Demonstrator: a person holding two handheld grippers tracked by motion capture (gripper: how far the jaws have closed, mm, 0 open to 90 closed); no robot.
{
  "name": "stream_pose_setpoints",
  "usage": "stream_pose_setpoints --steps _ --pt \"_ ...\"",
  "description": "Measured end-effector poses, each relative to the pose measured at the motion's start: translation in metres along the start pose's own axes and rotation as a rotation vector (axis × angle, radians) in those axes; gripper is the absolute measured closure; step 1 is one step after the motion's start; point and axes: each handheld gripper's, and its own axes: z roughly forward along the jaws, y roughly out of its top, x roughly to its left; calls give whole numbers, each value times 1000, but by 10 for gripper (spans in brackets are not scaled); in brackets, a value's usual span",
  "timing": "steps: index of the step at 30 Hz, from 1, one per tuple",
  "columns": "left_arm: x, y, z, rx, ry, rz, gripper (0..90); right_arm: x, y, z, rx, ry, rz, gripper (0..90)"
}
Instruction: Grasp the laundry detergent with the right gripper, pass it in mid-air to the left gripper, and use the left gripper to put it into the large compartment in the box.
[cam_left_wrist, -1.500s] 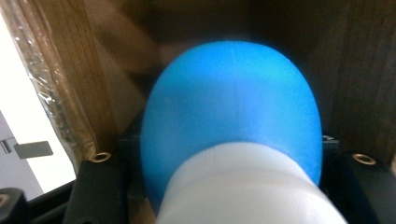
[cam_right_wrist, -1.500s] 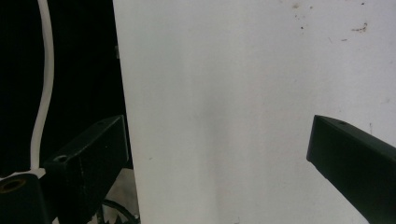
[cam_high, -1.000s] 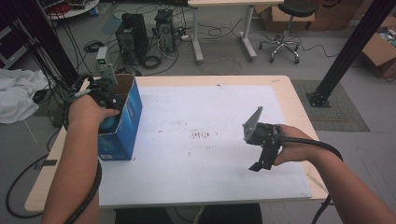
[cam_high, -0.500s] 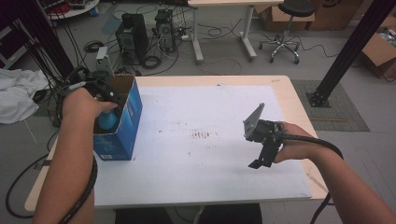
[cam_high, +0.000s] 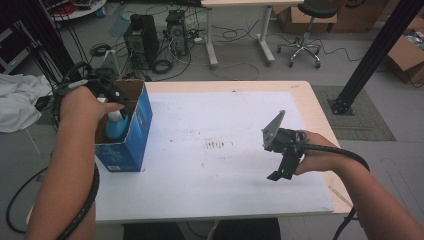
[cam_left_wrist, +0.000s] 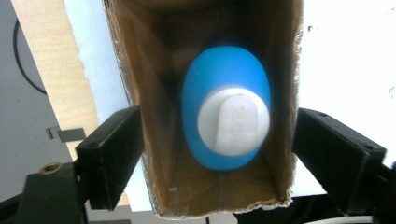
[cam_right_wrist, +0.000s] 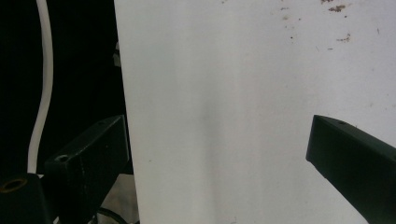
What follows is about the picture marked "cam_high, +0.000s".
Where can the round white table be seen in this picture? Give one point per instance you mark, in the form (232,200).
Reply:
(80,11)

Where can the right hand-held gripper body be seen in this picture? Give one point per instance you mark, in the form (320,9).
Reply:
(283,140)

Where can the white table mat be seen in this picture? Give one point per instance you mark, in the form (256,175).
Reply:
(206,186)

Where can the person's right leg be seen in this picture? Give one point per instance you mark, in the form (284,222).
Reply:
(248,230)

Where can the person's leg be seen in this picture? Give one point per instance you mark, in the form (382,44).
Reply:
(153,231)
(248,230)

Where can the person's left hand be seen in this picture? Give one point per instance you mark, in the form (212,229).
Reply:
(81,110)

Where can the black swivel stool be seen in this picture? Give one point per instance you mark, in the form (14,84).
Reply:
(315,10)

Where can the white cloth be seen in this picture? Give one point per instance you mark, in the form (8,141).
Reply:
(18,100)

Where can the person's left leg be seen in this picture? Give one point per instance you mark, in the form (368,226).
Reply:
(153,231)

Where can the person's right hand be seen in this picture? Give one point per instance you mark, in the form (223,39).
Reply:
(318,153)

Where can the open cardboard box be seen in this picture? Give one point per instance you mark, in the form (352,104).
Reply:
(405,55)

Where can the white-legged desk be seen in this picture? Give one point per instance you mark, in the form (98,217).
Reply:
(233,2)

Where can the large black computer tower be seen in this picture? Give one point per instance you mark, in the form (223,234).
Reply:
(141,41)

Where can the grey floor mat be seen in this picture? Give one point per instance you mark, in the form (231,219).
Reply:
(363,116)

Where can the blue bottle with white cap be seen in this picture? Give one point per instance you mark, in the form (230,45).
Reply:
(116,128)

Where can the small black computer tower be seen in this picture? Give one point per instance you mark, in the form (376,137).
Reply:
(176,31)

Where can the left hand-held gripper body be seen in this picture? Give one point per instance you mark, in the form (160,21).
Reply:
(106,86)

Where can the blue cardboard box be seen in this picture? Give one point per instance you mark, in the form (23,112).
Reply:
(133,140)

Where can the black aluminium post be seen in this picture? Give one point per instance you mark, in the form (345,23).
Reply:
(373,53)

